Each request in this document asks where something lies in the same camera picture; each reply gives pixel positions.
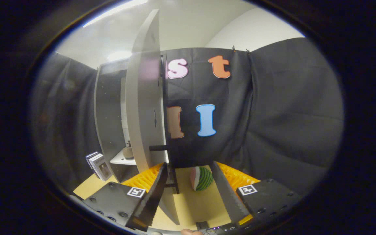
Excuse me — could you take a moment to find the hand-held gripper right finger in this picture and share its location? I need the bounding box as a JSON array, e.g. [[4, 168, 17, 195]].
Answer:
[[209, 161, 304, 229]]

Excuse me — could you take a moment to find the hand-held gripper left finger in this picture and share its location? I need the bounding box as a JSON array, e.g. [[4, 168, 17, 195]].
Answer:
[[82, 162, 169, 232]]

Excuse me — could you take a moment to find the black door handle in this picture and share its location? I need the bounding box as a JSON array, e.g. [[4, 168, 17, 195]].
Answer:
[[149, 145, 179, 195]]

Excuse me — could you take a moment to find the brown fuzzy shoe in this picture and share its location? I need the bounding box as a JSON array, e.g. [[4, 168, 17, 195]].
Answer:
[[123, 140, 134, 160]]

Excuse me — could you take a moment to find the grey shoe cabinet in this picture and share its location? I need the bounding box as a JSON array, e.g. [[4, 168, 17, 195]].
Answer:
[[93, 62, 139, 183]]

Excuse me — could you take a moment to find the white shoe cabinet door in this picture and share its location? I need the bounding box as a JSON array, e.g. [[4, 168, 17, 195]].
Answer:
[[125, 9, 180, 226]]

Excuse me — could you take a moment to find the white cabinet shelf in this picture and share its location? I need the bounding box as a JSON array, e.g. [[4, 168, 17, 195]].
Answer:
[[110, 149, 138, 165]]

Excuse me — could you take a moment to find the watermelon slice toy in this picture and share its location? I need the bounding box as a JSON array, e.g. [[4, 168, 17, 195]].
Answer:
[[190, 166, 213, 192]]

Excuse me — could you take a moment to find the small stack of books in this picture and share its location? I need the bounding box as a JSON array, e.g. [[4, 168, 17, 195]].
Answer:
[[85, 152, 113, 181]]

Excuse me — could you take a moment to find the black backdrop cloth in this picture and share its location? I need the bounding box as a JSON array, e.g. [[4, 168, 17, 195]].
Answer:
[[31, 37, 345, 196]]

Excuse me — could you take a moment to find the bright ceiling light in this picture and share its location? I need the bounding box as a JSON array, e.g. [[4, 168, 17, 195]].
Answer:
[[107, 51, 133, 62]]

